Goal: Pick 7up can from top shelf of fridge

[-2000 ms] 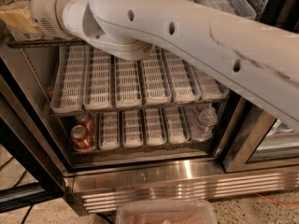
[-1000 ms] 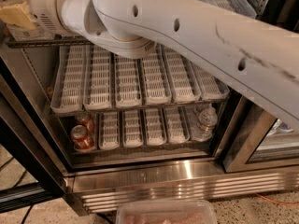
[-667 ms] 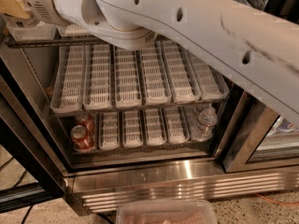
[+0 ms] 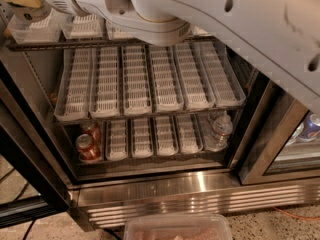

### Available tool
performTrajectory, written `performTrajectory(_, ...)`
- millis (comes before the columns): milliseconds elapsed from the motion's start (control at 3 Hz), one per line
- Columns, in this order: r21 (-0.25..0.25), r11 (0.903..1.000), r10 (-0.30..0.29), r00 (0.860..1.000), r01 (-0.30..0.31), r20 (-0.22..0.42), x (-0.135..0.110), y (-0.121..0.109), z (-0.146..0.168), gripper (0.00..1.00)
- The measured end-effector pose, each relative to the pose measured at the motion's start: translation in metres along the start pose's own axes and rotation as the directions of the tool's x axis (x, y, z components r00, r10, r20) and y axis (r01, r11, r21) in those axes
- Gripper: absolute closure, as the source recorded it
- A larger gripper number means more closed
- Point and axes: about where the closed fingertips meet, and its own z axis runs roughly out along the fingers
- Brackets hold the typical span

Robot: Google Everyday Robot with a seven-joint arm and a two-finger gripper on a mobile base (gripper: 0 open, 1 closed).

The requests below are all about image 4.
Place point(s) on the shelf tray three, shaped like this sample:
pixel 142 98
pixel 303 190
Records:
pixel 136 88
pixel 114 33
pixel 142 145

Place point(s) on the shelf tray two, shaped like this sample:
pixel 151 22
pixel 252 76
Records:
pixel 116 147
pixel 105 94
pixel 90 26

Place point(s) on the front red soda can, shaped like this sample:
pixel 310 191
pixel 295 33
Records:
pixel 88 149

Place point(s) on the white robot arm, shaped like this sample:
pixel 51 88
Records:
pixel 281 38

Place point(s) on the top shelf tray one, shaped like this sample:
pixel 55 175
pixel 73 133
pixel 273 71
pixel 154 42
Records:
pixel 44 31

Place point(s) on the clear plastic container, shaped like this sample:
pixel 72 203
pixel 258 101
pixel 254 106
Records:
pixel 178 227

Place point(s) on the blue pepsi can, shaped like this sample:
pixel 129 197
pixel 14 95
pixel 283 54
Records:
pixel 309 128

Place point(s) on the middle shelf tray three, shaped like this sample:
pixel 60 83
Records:
pixel 136 88

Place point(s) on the top wire shelf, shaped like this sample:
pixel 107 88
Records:
pixel 73 44

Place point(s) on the red soda can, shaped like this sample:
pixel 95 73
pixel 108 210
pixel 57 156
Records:
pixel 88 149
pixel 93 129

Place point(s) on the middle shelf tray five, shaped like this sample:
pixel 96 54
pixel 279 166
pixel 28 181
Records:
pixel 198 95

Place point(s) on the shelf tray four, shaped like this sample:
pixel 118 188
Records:
pixel 167 90
pixel 166 139

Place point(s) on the middle shelf tray two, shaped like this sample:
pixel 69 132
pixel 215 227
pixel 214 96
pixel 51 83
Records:
pixel 105 94

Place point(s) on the bottom shelf tray four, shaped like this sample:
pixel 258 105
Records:
pixel 166 139

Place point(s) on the top shelf tray five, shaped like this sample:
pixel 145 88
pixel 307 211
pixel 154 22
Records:
pixel 197 31

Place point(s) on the open fridge glass door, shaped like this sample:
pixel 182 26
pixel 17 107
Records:
pixel 21 152

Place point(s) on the rear red soda can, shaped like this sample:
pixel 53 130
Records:
pixel 93 129

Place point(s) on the top shelf tray three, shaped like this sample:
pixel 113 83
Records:
pixel 114 33

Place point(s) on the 7up zero sugar can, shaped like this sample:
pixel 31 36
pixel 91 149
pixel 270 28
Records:
pixel 29 14

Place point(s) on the middle wire shelf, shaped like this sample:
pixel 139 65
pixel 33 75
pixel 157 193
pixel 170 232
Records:
pixel 146 113

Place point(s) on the shelf tray five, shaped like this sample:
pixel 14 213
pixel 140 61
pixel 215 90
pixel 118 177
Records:
pixel 188 134
pixel 197 31
pixel 198 95

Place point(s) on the bottom shelf tray three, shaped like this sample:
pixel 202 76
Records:
pixel 142 145

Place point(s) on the bottom shelf tray five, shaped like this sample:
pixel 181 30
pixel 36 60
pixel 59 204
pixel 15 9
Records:
pixel 188 134

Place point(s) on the top shelf tray two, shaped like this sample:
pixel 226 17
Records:
pixel 90 26

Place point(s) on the wire shelf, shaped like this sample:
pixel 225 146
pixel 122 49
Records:
pixel 146 113
pixel 73 44

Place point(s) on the middle shelf tray six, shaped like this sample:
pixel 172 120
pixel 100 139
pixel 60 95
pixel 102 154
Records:
pixel 225 85

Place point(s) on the middle shelf tray one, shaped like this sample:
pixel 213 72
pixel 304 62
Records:
pixel 73 96

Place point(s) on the stainless steel fridge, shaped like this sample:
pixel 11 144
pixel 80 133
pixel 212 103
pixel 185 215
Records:
pixel 247 174

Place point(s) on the middle shelf tray four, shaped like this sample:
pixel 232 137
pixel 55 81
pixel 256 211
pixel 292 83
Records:
pixel 167 90

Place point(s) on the bottom shelf tray two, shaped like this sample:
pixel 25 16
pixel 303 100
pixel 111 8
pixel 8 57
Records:
pixel 116 147

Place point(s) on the front clear water bottle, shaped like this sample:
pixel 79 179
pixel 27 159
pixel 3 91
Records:
pixel 218 132

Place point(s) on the shelf tray one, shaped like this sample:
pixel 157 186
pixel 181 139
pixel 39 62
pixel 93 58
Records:
pixel 44 31
pixel 73 96

